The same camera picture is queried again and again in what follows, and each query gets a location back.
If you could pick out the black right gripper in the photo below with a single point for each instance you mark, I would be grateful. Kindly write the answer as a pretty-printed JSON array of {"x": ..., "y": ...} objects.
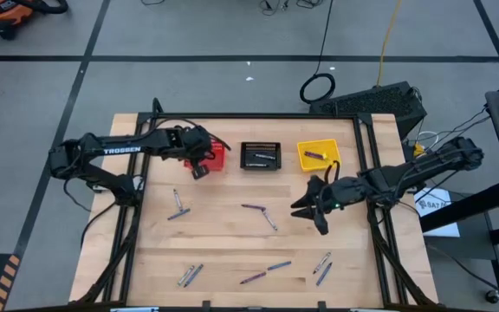
[{"x": 345, "y": 193}]

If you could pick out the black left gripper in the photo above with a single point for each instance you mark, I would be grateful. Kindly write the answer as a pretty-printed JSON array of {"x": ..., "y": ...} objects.
[{"x": 195, "y": 143}]

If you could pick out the purple crayon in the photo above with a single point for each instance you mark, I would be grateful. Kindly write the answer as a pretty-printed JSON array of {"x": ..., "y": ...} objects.
[
  {"x": 253, "y": 277},
  {"x": 253, "y": 206},
  {"x": 314, "y": 154}
]

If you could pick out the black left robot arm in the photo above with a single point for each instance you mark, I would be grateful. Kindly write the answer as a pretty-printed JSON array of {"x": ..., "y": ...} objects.
[{"x": 145, "y": 145}]

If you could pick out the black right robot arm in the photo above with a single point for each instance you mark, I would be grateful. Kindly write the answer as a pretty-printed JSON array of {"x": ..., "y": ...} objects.
[{"x": 427, "y": 167}]

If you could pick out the red plastic basket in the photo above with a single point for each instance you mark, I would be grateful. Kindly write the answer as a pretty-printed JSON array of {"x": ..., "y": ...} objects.
[{"x": 218, "y": 161}]

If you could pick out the yellow plastic basket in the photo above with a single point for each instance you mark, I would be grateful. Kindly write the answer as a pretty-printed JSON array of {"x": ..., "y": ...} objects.
[{"x": 310, "y": 165}]

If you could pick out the black plastic basket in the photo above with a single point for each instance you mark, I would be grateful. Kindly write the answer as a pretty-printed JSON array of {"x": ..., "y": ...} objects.
[{"x": 271, "y": 149}]

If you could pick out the black computer case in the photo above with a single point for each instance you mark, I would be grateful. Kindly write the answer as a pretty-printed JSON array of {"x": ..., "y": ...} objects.
[{"x": 371, "y": 104}]

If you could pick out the yellow plug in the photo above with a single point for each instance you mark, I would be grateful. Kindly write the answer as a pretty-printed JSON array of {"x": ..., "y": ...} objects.
[{"x": 418, "y": 150}]

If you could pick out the white paper sign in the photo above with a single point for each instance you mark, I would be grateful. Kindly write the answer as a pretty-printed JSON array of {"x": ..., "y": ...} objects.
[{"x": 438, "y": 216}]

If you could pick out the black caster wheel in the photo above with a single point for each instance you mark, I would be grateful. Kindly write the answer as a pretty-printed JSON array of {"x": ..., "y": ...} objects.
[{"x": 492, "y": 297}]

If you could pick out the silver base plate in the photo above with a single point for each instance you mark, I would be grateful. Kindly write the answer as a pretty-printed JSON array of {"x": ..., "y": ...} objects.
[{"x": 138, "y": 183}]

